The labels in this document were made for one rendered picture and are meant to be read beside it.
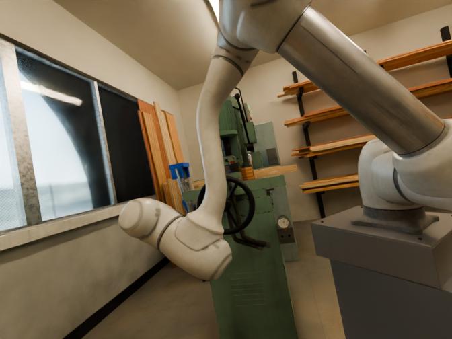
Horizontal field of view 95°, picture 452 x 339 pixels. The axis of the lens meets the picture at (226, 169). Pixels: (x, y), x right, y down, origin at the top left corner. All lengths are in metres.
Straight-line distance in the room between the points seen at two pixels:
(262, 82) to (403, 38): 2.05
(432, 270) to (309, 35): 0.60
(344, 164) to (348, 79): 3.23
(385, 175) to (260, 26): 0.52
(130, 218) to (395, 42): 4.19
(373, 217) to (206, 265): 0.55
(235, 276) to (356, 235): 0.77
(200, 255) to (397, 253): 0.51
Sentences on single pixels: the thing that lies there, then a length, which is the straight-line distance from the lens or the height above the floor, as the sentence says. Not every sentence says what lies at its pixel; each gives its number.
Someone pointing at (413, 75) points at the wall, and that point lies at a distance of 4.23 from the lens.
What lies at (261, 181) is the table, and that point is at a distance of 1.17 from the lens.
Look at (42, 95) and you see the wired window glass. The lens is 2.23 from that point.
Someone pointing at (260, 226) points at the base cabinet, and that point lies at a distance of 1.21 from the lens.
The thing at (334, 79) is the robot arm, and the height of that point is 1.10.
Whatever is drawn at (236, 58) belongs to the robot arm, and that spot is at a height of 1.25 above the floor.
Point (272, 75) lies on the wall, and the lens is 3.89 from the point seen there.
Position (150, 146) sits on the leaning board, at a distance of 2.69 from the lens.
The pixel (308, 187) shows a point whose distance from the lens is 3.13.
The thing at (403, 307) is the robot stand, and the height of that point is 0.52.
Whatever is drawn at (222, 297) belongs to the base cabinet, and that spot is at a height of 0.26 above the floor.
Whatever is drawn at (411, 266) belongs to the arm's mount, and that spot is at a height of 0.64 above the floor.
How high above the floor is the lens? 0.95
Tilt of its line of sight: 2 degrees up
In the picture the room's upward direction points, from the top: 11 degrees counter-clockwise
